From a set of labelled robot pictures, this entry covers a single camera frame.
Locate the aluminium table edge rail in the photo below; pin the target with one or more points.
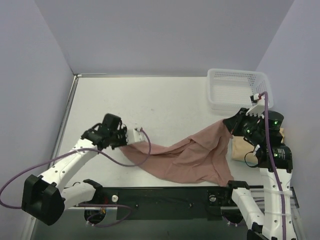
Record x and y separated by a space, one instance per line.
62 125

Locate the folded cream t shirt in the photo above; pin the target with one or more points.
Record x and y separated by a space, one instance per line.
241 149

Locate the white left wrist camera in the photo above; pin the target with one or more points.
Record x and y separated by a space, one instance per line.
134 135

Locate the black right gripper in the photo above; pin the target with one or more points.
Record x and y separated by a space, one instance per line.
232 122

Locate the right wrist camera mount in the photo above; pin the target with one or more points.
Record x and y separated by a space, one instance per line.
258 105

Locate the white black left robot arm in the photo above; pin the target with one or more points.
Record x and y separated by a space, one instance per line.
46 196

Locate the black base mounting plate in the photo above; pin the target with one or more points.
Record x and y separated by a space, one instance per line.
164 203

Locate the pink graphic t shirt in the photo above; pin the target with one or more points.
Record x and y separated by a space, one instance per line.
201 157

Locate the white perforated plastic basket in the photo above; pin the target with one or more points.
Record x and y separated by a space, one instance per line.
229 89

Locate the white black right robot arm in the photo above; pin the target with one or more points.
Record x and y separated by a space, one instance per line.
275 165

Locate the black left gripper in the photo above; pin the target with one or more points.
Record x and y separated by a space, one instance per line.
119 139

